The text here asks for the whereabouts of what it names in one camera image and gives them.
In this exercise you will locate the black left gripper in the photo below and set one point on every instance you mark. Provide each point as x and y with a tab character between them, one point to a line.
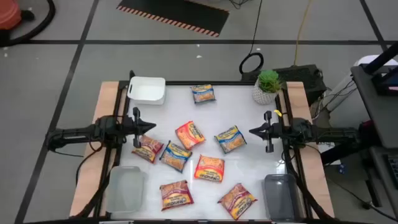
127	129

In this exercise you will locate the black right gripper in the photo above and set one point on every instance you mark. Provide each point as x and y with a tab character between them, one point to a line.
278	130

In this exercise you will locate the red beef Maruchan ramen pack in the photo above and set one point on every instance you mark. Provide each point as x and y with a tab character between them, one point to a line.
237	201
150	150
176	195

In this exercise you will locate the blue Maruchan ramen pack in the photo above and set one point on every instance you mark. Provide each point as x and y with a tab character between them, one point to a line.
230	139
203	94
175	156

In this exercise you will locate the orange chicken Maruchan ramen pack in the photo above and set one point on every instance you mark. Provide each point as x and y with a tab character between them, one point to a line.
210	168
189	135

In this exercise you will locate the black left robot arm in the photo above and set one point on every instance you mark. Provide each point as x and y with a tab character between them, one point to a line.
77	133

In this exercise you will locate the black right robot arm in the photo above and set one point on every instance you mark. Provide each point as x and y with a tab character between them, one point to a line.
335	135

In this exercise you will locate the yellow tag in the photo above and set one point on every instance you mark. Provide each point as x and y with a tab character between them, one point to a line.
278	113

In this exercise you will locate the white plastic bin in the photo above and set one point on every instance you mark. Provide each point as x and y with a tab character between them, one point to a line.
146	91

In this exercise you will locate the green plant in patterned pot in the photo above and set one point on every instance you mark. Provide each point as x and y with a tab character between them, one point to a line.
264	95

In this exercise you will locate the light wooden side board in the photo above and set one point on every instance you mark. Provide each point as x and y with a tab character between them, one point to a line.
298	96
99	105

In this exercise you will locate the clear plastic bin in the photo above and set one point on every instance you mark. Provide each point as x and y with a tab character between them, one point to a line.
124	189

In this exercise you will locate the black computer case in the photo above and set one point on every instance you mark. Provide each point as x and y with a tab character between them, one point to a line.
298	76

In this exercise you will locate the grey plastic bin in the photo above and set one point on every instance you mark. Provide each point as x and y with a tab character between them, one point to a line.
280	199

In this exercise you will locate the black hazard-striped floor mat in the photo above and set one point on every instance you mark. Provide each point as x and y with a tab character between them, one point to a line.
174	14

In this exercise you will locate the dark grey desk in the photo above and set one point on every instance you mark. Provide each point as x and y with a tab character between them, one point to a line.
376	105

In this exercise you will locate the black keyboard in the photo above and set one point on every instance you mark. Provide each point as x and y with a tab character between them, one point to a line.
393	171

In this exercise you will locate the black monitor pole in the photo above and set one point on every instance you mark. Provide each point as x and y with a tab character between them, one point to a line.
381	57

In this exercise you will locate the orange vacuum cleaner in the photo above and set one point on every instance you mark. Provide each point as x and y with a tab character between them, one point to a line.
8	14

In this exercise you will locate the black table frame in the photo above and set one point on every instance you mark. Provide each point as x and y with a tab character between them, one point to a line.
217	83

